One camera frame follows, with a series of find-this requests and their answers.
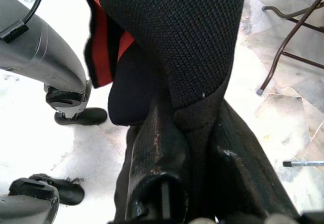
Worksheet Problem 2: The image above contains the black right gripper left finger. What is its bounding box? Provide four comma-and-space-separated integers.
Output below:
125, 94, 191, 221

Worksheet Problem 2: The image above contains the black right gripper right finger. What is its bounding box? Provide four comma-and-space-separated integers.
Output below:
209, 101, 300, 220

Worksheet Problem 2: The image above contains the marble pattern folding table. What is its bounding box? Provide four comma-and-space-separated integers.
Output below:
256, 0, 324, 95

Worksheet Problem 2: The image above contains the black left leg cable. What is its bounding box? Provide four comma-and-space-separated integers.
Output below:
0, 0, 49, 44

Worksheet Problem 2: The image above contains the black garment with red trim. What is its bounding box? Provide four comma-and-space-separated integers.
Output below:
83, 0, 249, 221

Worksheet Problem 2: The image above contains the silver metal clothes rack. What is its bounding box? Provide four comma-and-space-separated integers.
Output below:
282, 160, 324, 168

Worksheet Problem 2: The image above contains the silver left robot leg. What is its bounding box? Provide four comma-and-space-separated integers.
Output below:
0, 0, 108, 126

